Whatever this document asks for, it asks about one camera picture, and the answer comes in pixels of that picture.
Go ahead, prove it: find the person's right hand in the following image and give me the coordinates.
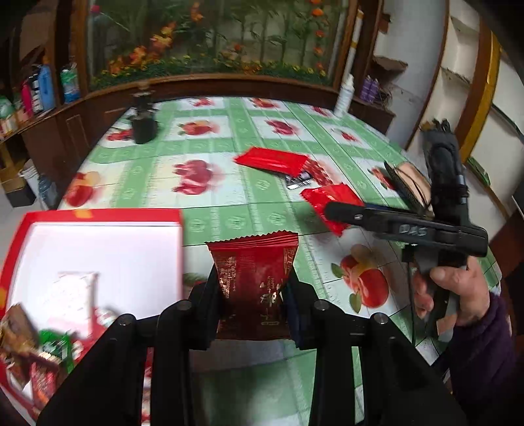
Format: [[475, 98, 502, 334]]
[[411, 258, 492, 328]]

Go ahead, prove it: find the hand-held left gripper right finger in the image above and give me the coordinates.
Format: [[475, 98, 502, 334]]
[[287, 270, 467, 426]]

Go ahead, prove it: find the tan and black packet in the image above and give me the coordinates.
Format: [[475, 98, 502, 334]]
[[384, 161, 435, 214]]

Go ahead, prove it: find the black white snack packet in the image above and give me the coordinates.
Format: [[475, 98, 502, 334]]
[[285, 172, 316, 190]]

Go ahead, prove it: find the green bag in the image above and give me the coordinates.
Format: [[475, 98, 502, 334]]
[[0, 95, 19, 136]]

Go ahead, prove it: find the brown snack packet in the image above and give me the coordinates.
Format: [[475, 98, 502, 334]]
[[0, 304, 39, 369]]

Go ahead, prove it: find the person's right forearm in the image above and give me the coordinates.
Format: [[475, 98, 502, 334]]
[[444, 293, 524, 410]]

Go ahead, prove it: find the black cup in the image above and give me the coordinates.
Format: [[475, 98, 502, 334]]
[[130, 115, 158, 145]]

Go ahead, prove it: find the dark red printed snack packet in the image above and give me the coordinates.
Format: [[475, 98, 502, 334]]
[[28, 354, 68, 406]]

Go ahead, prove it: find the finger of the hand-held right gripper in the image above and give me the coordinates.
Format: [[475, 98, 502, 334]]
[[325, 201, 400, 237], [362, 202, 426, 216]]

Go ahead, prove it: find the pink white snack packet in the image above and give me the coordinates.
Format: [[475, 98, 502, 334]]
[[39, 271, 100, 340]]

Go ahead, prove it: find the cardboard box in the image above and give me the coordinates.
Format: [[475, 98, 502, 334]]
[[0, 162, 27, 193]]

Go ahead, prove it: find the teal package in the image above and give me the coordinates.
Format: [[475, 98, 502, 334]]
[[60, 63, 81, 104]]

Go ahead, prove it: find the blue package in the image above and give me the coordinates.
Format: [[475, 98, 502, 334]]
[[35, 65, 56, 112]]

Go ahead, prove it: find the white roll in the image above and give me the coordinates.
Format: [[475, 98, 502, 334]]
[[333, 74, 355, 117]]

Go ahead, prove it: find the green fruit print tablecloth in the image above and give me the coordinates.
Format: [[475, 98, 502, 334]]
[[57, 96, 504, 426]]

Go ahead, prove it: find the white bucket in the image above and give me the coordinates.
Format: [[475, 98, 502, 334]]
[[18, 160, 39, 193]]

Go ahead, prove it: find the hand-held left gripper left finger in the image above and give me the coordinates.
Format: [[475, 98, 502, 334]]
[[37, 262, 224, 426]]

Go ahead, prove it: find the small black holder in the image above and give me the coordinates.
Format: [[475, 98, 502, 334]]
[[132, 91, 154, 117]]

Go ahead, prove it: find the red box with white inside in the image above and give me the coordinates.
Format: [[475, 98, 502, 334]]
[[0, 209, 185, 424]]

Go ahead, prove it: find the large flat red packet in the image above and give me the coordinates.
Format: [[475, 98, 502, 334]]
[[233, 146, 310, 175]]

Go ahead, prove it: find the rolled paper tube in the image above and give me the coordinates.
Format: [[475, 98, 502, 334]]
[[347, 10, 365, 78]]

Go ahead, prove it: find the dark red patterned snack packet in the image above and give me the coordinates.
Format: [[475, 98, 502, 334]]
[[305, 159, 333, 187]]

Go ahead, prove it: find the blue water bottle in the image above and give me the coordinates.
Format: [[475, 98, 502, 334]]
[[38, 174, 58, 209]]

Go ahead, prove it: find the dark red zigzag snack packet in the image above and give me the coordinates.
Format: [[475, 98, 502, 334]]
[[205, 231, 298, 341]]

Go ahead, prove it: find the floral picture panel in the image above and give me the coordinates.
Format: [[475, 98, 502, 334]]
[[88, 0, 353, 88]]

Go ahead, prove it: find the plain red snack packet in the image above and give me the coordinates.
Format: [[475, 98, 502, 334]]
[[301, 184, 365, 236]]

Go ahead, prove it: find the green snack packet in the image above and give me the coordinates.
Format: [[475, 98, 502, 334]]
[[38, 329, 74, 371]]

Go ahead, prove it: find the white wall shelf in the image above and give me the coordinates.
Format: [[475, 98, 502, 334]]
[[440, 16, 524, 136]]

